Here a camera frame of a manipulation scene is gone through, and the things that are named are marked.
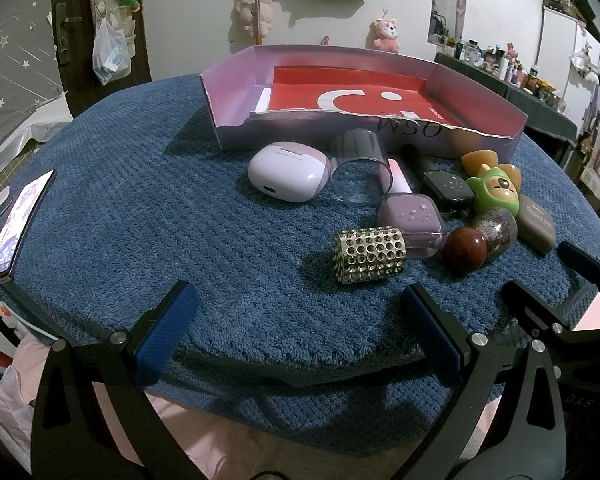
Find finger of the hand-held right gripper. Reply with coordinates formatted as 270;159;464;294
557;241;600;288
500;280;600;361

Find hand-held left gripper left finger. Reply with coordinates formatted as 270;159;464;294
30;280;201;480

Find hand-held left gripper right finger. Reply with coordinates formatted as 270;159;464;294
400;282;568;480

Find taupe compact case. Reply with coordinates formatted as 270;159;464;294
516;194;558;256

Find brown glitter bottle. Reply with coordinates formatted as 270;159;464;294
442;207;518;276

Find gold perforated cylinder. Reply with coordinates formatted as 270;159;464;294
332;227;408;286

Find green capybara toy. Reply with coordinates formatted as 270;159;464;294
461;150;523;216

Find purple nail polish bottle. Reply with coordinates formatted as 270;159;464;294
377;158;448;260

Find black nail polish bottle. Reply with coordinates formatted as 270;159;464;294
400;144;476;218

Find clear plastic cup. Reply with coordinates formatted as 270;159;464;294
330;129;390;206

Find lilac earbud case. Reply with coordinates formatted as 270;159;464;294
247;141;331;203

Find pink cardboard box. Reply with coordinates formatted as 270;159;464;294
200;44;528;161

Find blue fleece blanket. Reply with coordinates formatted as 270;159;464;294
0;72;600;456

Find pink bed sheet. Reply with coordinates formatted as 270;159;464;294
0;332;511;480

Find table with dark cloth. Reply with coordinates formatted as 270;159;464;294
434;51;578;156

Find smartphone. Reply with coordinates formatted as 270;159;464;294
0;169;57;288

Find white hanging plush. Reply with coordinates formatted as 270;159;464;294
570;42;600;81

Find row of cosmetic bottles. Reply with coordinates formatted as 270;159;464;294
430;35;568;113

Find dark wooden door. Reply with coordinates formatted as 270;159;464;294
50;0;153;116

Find dark clothes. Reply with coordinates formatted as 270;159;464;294
560;0;600;46

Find red paper sheet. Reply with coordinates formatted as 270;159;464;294
267;65;453;126

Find patterned storage bag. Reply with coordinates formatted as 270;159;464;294
542;0;588;23

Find clear plastic bag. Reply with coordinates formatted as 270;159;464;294
91;17;133;86

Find pink bear plush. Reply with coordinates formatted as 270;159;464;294
371;16;402;53

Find grey star curtain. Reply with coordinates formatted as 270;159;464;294
0;0;73;171

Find pink pig plush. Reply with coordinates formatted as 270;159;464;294
235;0;276;38

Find orange stick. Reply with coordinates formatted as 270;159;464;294
250;0;265;47

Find door handle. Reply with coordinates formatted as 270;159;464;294
55;2;83;66

